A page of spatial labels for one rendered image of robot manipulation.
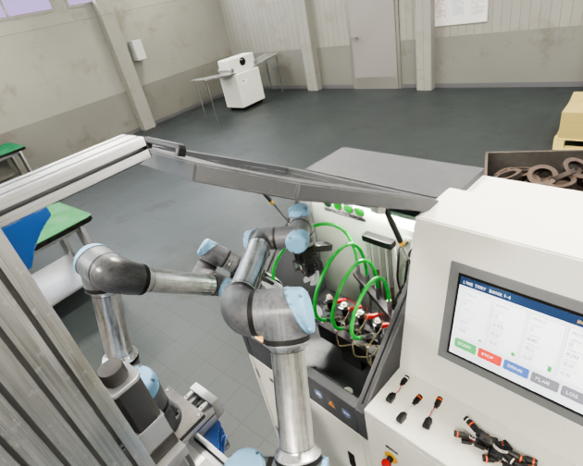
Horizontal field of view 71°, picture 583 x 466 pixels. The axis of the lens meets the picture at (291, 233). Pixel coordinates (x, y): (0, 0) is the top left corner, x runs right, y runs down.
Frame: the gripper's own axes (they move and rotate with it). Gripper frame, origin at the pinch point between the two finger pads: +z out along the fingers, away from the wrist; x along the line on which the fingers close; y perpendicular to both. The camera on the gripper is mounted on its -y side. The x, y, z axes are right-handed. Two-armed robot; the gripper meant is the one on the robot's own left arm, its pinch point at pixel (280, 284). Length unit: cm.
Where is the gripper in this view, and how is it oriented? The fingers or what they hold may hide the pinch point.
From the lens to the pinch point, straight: 166.4
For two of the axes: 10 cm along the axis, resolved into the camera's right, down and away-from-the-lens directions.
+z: 8.3, 5.0, 2.5
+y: -5.5, 8.1, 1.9
